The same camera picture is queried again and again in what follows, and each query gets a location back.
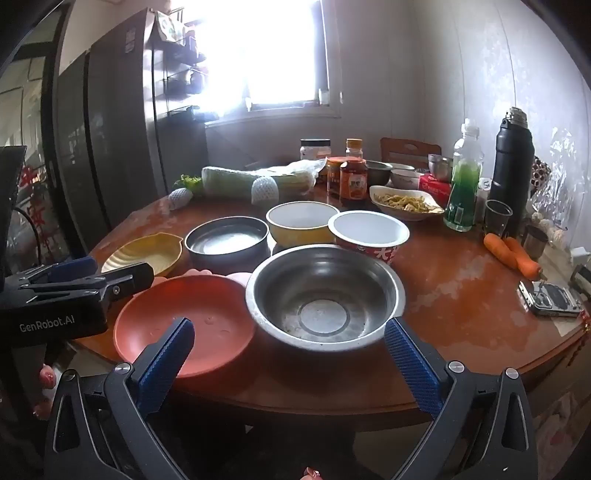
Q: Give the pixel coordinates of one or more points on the sauce bottle with orange cap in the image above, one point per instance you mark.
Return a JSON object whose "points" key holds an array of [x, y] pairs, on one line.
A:
{"points": [[353, 180]]}

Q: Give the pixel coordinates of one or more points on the sauce jar with red lid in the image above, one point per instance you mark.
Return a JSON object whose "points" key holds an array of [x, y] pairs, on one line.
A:
{"points": [[334, 175]]}

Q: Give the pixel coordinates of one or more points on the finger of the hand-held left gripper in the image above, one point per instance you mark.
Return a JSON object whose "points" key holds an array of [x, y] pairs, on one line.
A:
{"points": [[74, 268], [129, 277]]}

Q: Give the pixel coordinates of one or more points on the white plate of food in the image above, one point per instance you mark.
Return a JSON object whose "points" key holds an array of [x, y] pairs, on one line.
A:
{"points": [[406, 203]]}

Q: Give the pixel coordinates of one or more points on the large foam-netted fruit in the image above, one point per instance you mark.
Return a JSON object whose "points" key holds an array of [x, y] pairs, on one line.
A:
{"points": [[264, 190]]}

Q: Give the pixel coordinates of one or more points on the yellow leaf-shaped plate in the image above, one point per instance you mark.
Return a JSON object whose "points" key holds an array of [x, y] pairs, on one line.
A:
{"points": [[143, 251]]}

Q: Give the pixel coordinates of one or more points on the window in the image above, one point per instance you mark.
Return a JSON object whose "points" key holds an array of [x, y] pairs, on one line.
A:
{"points": [[277, 55]]}

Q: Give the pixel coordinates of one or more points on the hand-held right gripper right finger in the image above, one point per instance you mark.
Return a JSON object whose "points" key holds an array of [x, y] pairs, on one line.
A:
{"points": [[411, 369]]}

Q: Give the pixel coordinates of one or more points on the orange plate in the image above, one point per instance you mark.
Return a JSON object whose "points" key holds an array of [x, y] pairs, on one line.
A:
{"points": [[161, 304]]}

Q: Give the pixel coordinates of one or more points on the black hanging rack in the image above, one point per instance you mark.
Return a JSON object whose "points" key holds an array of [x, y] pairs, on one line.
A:
{"points": [[178, 81]]}

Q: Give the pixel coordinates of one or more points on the yellow bowl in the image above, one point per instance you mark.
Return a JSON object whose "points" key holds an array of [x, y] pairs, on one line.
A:
{"points": [[300, 217]]}

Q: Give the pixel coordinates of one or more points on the large steel bowl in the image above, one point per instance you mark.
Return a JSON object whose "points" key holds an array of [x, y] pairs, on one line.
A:
{"points": [[323, 295]]}

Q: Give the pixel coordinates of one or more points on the red bowl with white inside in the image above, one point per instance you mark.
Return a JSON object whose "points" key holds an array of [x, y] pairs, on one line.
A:
{"points": [[369, 228]]}

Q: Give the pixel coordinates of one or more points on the clear plastic bag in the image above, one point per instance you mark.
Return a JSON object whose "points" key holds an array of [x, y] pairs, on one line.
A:
{"points": [[554, 194]]}

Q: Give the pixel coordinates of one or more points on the carrot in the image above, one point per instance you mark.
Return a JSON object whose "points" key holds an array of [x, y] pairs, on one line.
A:
{"points": [[498, 247], [524, 258]]}

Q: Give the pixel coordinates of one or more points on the glass door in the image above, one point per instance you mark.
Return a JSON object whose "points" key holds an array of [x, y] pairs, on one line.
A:
{"points": [[32, 115]]}

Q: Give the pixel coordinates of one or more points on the red box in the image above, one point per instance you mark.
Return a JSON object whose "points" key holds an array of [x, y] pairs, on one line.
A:
{"points": [[436, 187]]}

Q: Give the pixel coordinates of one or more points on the clear plastic cup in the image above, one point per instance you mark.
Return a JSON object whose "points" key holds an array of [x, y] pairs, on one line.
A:
{"points": [[498, 219]]}

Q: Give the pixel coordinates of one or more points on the shiny steel bowl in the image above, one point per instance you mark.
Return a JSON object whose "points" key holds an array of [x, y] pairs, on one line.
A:
{"points": [[441, 166]]}

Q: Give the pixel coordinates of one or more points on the silver electronic device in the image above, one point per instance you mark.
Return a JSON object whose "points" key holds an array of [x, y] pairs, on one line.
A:
{"points": [[549, 300]]}

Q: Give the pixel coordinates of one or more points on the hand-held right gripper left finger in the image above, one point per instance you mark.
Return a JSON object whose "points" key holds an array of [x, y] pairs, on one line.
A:
{"points": [[166, 364]]}

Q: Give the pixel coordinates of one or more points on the glass jar with black lid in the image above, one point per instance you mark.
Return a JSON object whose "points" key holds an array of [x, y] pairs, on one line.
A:
{"points": [[315, 150]]}

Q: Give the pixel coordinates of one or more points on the green lettuce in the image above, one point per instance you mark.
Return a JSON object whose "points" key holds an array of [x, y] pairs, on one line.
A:
{"points": [[191, 182]]}

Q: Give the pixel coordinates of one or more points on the dark steel pan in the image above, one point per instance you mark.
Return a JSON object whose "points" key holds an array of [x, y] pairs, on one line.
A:
{"points": [[226, 240]]}

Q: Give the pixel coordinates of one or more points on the wooden panel back chair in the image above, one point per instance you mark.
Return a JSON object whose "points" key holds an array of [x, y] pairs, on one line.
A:
{"points": [[406, 147]]}

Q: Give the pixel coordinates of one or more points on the small foam-netted fruit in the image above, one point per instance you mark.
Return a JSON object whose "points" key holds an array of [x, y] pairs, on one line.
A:
{"points": [[181, 197]]}

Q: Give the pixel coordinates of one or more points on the green drink bottle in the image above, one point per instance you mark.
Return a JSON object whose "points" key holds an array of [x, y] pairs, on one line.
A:
{"points": [[461, 194]]}

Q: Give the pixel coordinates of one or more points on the small steel cup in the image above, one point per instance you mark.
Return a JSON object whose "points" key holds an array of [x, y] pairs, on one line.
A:
{"points": [[534, 242]]}

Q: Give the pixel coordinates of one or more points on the small dark steel bowl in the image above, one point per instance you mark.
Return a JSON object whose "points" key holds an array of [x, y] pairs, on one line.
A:
{"points": [[378, 173]]}

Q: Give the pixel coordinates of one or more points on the grey refrigerator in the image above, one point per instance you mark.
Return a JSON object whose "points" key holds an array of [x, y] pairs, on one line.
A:
{"points": [[115, 138]]}

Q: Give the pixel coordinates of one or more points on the person's left hand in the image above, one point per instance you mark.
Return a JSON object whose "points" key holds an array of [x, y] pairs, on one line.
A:
{"points": [[46, 378]]}

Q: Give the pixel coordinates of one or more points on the bagged celery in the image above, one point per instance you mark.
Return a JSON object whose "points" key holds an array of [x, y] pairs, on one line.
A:
{"points": [[240, 182]]}

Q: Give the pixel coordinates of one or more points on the small white bowl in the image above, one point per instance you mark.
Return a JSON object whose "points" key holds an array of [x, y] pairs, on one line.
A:
{"points": [[405, 179]]}

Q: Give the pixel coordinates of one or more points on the black thermos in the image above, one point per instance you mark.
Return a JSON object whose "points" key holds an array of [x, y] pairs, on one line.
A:
{"points": [[510, 170]]}

